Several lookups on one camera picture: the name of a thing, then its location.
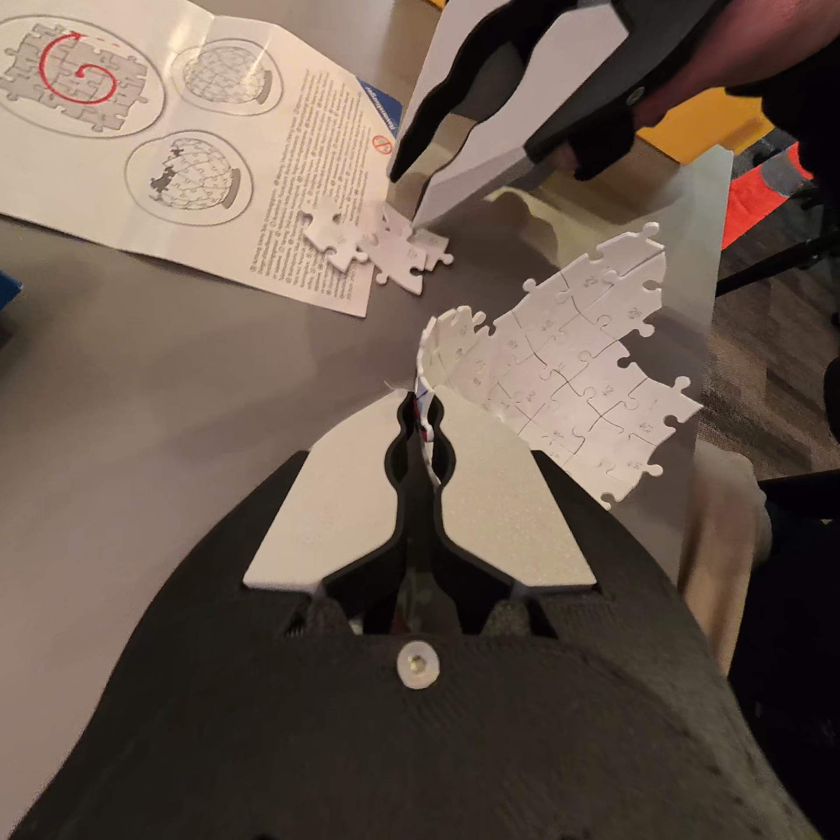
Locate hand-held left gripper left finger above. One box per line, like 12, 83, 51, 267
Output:
243, 389, 411, 634

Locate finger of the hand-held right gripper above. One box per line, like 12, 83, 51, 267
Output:
388, 0, 575, 185
410, 0, 632, 228

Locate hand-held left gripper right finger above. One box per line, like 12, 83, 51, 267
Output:
420, 387, 598, 634

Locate partly built white puzzle ball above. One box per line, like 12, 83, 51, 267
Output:
415, 222, 704, 511

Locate white puzzle piece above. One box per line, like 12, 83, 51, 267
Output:
410, 226, 455, 273
357, 202, 429, 298
298, 196, 374, 271

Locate person's right forearm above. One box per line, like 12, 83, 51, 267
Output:
725, 0, 840, 198

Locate blue puzzle box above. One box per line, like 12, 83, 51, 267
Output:
0, 276, 25, 352

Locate person's right hand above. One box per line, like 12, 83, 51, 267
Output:
551, 0, 821, 177

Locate yellow panel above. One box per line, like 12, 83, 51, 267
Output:
637, 84, 770, 166

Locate orange grey fabric item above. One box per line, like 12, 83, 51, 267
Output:
721, 141, 818, 252

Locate person's beige trousers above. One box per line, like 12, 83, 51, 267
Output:
676, 446, 772, 677

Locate folded paper instruction leaflet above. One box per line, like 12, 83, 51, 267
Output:
0, 0, 403, 319

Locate person's black jacket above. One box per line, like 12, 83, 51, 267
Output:
728, 469, 840, 834

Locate black metal frame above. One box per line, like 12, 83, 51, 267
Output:
715, 184, 840, 298

